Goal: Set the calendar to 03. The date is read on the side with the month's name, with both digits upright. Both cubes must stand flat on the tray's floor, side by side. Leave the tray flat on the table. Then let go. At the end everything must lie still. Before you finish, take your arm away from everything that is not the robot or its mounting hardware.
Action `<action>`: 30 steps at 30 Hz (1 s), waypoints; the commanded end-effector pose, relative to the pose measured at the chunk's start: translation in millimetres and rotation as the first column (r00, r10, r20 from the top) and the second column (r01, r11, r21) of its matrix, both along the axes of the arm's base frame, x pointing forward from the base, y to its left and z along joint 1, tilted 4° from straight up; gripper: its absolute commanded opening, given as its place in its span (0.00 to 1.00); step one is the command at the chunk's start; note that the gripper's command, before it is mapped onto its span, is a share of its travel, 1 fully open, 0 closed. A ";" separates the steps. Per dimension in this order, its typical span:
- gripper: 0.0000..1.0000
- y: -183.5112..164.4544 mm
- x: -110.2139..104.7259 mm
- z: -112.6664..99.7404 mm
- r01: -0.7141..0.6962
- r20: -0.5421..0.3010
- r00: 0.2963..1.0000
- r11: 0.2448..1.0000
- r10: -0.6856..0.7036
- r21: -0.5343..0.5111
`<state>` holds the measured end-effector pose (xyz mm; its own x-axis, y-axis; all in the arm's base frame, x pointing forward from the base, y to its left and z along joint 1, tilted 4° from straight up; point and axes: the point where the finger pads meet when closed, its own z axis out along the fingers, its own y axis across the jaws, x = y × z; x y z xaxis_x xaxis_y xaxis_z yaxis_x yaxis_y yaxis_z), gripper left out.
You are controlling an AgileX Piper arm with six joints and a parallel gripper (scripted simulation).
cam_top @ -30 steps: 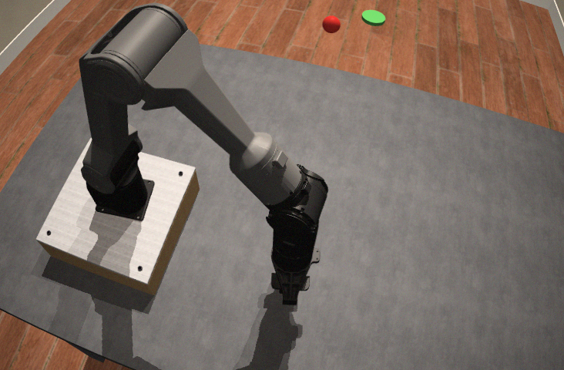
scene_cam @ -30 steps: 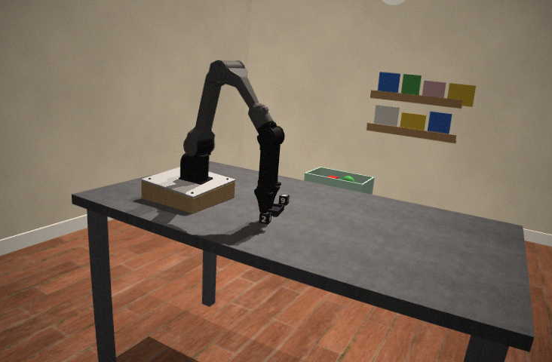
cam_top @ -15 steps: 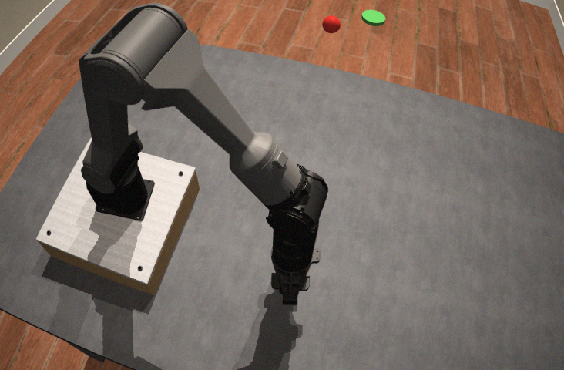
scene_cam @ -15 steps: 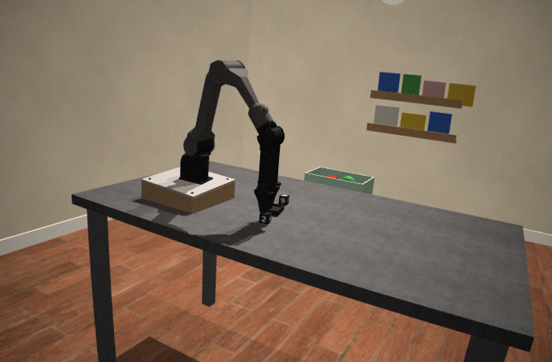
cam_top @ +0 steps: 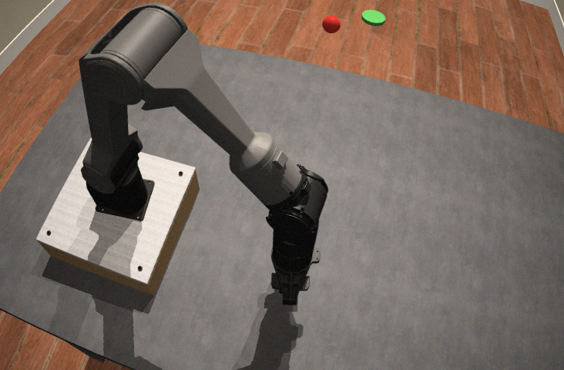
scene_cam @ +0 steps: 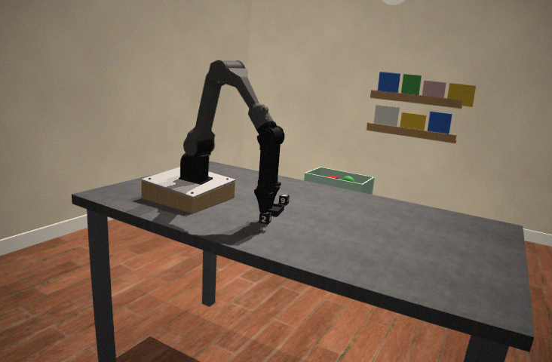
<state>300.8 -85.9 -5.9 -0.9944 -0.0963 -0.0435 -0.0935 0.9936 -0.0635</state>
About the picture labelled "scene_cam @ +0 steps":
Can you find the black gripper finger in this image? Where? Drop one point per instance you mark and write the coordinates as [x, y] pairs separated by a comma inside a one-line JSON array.
[[275, 190], [263, 200]]

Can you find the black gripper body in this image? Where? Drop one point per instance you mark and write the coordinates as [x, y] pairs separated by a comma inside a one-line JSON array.
[[267, 178]]

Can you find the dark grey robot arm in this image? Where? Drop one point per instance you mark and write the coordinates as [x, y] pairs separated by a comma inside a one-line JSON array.
[[199, 143]]

